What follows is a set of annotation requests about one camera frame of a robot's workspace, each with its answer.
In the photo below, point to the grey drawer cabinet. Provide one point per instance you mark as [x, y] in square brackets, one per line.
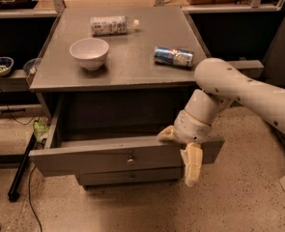
[130, 65]

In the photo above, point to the clear plastic water bottle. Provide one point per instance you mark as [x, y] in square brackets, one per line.
[112, 25]

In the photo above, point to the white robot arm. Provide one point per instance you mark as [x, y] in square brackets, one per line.
[220, 84]

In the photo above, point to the grey side ledge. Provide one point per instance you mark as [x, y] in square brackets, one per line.
[250, 68]

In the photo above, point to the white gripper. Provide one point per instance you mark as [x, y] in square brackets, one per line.
[192, 129]

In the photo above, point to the white ceramic bowl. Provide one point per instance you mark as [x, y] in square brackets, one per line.
[90, 53]

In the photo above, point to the grey drawer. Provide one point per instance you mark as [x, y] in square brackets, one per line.
[132, 176]
[109, 132]

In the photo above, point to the blue patterned bowl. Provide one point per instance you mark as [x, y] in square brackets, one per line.
[6, 65]

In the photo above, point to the grey bottom drawer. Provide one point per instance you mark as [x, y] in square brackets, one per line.
[132, 176]

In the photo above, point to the black metal table leg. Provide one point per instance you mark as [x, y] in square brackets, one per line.
[13, 191]

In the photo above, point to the grey top drawer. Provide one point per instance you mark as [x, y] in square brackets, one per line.
[109, 132]

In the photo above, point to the grey left shelf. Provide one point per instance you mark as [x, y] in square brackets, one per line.
[14, 82]

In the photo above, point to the blue soda can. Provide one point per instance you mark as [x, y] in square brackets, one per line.
[173, 57]

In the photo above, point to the small clear glass bowl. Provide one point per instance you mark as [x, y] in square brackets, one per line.
[32, 65]

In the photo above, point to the green snack bag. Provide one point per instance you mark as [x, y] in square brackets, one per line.
[40, 130]

